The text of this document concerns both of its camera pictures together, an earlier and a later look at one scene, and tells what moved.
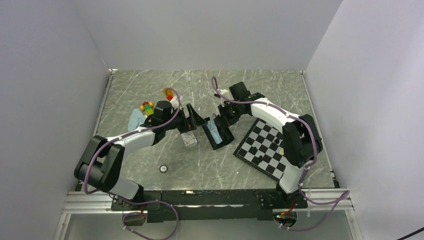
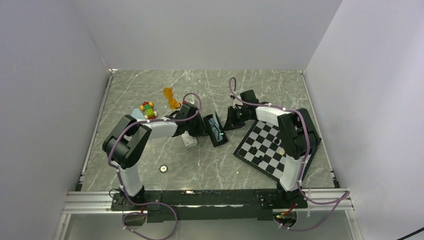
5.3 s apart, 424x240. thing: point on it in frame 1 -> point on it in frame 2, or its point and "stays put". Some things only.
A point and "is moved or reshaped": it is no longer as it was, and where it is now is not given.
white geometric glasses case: x=189 y=138 stays put
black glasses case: x=224 y=129 is moved or reshaped
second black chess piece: x=253 y=150 stays put
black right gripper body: x=231 y=112 -> x=237 y=117
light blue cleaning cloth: x=137 y=118 stays put
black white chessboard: x=263 y=148 stays put
